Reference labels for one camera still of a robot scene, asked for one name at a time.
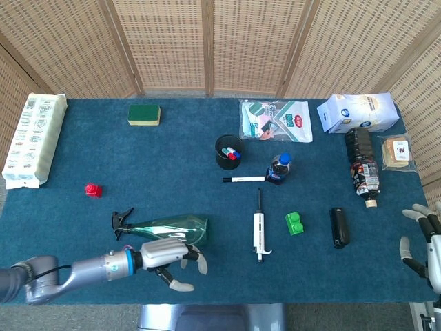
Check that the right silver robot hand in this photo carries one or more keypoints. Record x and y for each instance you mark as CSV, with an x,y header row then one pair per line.
x,y
435,255

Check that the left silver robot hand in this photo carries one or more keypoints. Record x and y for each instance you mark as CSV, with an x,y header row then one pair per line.
x,y
162,253

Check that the green transparent spray bottle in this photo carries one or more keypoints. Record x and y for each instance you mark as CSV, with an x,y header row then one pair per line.
x,y
165,225

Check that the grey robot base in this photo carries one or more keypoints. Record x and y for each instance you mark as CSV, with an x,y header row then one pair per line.
x,y
213,319

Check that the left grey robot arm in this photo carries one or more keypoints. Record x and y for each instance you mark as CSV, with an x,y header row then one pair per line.
x,y
89,269

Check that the dark beverage bottle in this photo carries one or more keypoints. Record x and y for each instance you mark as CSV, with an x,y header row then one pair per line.
x,y
363,165

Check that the Pepsi cola bottle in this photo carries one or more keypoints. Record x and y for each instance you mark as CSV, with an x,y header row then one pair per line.
x,y
277,170

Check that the blue felt table cloth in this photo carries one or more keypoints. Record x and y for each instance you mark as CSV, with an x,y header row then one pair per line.
x,y
193,207

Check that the white table leg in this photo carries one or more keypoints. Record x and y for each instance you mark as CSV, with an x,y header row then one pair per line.
x,y
418,319

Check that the red toy brick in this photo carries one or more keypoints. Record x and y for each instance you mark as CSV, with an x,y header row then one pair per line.
x,y
93,190

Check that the black stapler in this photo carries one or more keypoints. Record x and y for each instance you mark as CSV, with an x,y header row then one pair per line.
x,y
340,229

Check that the white pipette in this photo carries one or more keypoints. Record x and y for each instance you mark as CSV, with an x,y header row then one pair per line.
x,y
258,229

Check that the black mesh pen holder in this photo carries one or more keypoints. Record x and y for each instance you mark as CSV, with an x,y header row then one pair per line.
x,y
227,165

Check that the wrapped bread snack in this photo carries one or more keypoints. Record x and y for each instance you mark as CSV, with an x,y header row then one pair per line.
x,y
396,151

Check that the white marker black cap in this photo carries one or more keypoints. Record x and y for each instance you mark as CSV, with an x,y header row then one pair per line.
x,y
246,179

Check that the red capped marker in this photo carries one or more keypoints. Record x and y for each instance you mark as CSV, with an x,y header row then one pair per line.
x,y
232,157

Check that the blue capped marker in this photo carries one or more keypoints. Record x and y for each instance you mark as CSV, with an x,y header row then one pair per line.
x,y
237,153

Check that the green toy brick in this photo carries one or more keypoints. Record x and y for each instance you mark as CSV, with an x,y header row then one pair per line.
x,y
295,225

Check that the green yellow sponge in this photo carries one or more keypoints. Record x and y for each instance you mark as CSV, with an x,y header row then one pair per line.
x,y
144,114

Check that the white tissue pack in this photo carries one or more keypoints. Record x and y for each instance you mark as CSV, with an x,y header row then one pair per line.
x,y
361,112

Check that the cream long wrapped package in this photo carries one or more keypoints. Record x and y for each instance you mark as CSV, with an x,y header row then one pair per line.
x,y
34,138

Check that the cleaning cloth plastic pack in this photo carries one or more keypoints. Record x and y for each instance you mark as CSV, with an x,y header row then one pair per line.
x,y
279,120

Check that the wicker folding screen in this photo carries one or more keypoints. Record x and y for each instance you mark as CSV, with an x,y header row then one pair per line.
x,y
172,41

